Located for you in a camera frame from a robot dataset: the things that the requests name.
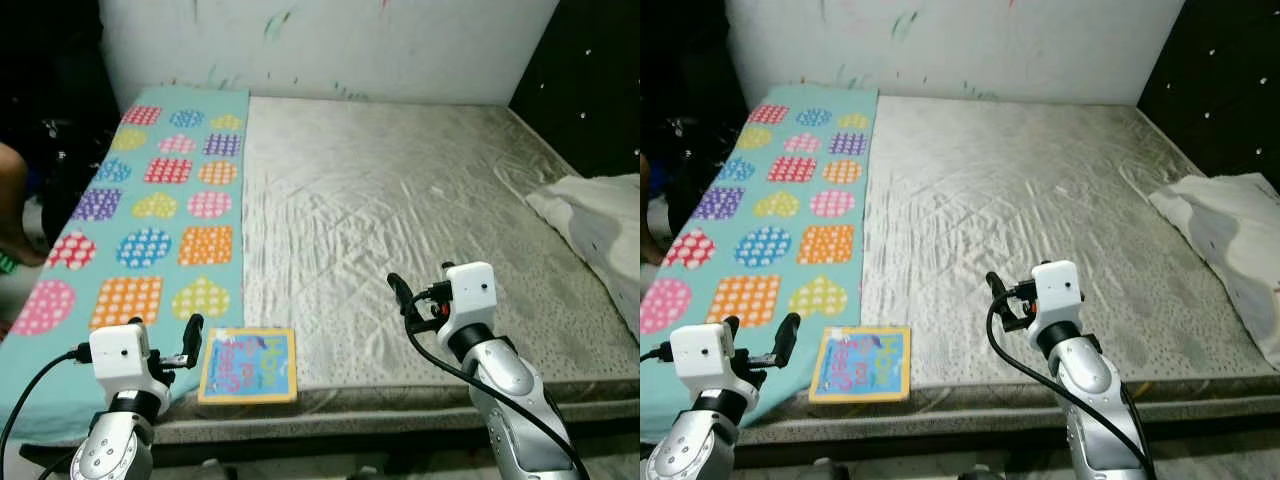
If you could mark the black tufted headboard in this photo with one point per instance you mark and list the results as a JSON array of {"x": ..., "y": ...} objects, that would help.
[
  {"x": 590, "y": 80},
  {"x": 1220, "y": 80}
]

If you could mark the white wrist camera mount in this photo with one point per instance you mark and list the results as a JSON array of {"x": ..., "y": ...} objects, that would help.
[
  {"x": 470, "y": 295},
  {"x": 700, "y": 350},
  {"x": 118, "y": 350},
  {"x": 1058, "y": 292}
]

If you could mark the dark bed frame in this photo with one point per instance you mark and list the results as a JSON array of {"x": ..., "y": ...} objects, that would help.
[
  {"x": 300, "y": 455},
  {"x": 900, "y": 455}
]

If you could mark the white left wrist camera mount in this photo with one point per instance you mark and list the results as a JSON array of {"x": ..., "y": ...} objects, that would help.
[
  {"x": 700, "y": 350},
  {"x": 118, "y": 350}
]

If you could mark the teal colourful patterned mat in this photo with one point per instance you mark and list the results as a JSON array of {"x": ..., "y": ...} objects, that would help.
[
  {"x": 770, "y": 250},
  {"x": 150, "y": 250}
]

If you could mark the white quilted mattress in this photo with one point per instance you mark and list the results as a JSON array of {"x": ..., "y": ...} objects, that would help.
[
  {"x": 400, "y": 200},
  {"x": 1000, "y": 200}
]

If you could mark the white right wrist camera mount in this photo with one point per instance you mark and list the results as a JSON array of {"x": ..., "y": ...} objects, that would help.
[
  {"x": 470, "y": 295},
  {"x": 1058, "y": 292}
]

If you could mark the white printed pillow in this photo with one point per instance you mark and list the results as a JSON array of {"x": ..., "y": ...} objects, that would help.
[
  {"x": 1230, "y": 240},
  {"x": 600, "y": 230}
]

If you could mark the blue yellow children's book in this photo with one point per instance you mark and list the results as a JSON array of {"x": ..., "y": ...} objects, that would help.
[
  {"x": 250, "y": 365},
  {"x": 860, "y": 365}
]

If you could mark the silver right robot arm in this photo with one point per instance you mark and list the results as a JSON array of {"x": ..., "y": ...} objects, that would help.
[
  {"x": 505, "y": 380},
  {"x": 1085, "y": 380}
]

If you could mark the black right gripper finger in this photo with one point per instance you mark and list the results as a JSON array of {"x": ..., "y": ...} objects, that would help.
[
  {"x": 400, "y": 295},
  {"x": 996, "y": 293}
]

